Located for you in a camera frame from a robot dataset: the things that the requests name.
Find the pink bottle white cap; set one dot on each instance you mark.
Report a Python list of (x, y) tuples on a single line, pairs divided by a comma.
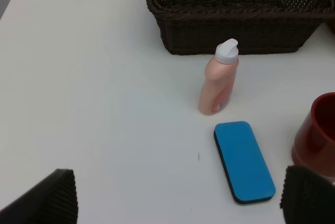
[(220, 74)]

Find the dark brown wicker basket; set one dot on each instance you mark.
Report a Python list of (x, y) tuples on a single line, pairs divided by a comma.
[(190, 27)]

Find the red plastic cup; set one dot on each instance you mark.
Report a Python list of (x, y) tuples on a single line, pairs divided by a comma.
[(313, 146)]

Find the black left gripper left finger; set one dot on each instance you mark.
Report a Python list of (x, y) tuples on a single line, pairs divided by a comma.
[(52, 200)]

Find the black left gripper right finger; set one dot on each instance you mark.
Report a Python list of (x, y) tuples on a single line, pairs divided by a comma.
[(307, 197)]

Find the blue whiteboard eraser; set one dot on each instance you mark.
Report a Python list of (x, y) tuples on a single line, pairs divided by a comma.
[(245, 168)]

